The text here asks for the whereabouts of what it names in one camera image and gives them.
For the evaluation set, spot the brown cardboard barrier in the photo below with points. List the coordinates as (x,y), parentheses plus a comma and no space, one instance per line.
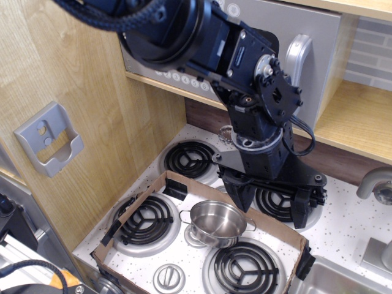
(181,236)

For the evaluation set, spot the small steel pot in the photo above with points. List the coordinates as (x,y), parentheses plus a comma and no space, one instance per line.
(214,224)

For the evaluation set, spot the back left black burner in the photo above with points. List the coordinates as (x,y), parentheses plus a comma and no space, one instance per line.
(192,159)

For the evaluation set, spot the front grey stove knob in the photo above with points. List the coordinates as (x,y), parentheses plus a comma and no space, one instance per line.
(169,278)

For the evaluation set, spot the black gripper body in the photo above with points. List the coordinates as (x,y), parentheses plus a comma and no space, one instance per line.
(269,163)

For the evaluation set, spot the grey faucet handle base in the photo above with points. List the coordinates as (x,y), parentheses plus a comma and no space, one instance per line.
(377,258)

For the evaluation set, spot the silver microwave door handle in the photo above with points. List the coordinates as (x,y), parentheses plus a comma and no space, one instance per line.
(296,55)

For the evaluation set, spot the middle grey stove knob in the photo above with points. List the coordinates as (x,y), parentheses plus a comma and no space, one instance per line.
(221,189)

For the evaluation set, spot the grey toy microwave door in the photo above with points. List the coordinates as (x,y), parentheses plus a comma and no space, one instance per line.
(285,21)

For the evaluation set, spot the clear round wall knob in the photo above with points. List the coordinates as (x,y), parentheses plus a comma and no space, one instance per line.
(225,134)

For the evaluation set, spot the silver faucet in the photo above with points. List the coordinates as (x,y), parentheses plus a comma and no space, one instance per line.
(377,181)

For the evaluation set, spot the front right black burner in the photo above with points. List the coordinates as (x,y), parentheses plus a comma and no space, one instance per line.
(245,268)

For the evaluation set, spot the back right black burner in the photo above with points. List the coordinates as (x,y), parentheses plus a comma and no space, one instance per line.
(275,205)

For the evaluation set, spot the steel sink basin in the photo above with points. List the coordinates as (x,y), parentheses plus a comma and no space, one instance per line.
(324,276)

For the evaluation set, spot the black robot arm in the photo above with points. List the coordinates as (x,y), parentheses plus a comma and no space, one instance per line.
(197,38)

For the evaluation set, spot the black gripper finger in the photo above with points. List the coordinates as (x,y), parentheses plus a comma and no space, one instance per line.
(239,187)
(306,207)

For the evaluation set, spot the front left black burner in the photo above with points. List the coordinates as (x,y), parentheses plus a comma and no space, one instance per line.
(151,221)

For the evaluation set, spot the grey stove knob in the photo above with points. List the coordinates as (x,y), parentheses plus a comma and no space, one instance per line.
(221,189)
(169,278)

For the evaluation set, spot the grey wall phone holder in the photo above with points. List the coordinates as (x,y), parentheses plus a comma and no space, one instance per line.
(41,130)

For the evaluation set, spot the black burner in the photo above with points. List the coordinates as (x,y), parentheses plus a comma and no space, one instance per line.
(275,205)
(245,268)
(151,221)
(192,159)

